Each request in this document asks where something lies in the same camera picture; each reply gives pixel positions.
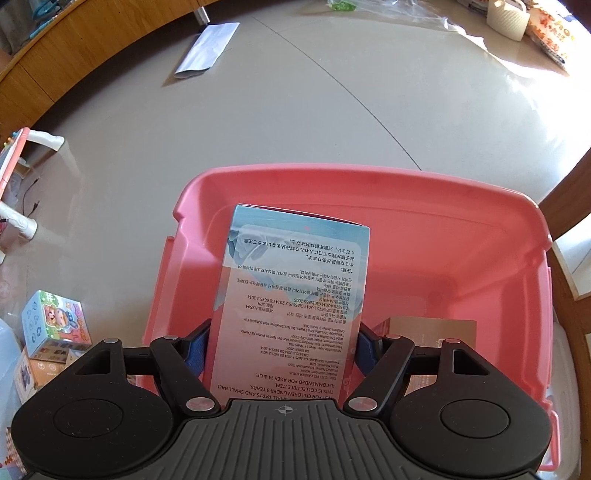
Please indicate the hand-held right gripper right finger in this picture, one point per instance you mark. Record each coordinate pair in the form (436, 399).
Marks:
(365, 351)

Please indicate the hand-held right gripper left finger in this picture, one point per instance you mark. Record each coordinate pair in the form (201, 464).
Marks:
(197, 351)

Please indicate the light blue printed box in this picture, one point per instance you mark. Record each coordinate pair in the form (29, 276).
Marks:
(286, 295)

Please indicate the pink plastic bin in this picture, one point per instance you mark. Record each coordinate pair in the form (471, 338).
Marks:
(443, 258)

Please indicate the brown cardboard box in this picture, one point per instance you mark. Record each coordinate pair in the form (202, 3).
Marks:
(434, 341)

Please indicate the cartoon bear toy box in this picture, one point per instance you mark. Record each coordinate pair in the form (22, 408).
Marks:
(54, 323)

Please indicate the orange toy box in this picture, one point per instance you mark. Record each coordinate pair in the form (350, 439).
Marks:
(39, 374)

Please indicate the wooden chair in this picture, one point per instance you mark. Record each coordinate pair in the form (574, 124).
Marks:
(568, 258)

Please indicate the pink and white toy table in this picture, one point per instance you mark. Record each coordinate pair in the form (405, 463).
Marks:
(18, 194)

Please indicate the white paper envelope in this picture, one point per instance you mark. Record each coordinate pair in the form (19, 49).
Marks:
(207, 48)

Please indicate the wooden cabinet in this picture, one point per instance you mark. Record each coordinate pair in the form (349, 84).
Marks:
(69, 50)

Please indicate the clear plastic bag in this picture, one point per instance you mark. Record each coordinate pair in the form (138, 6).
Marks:
(392, 11)

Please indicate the cream plastic basket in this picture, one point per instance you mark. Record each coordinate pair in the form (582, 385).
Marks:
(508, 18)

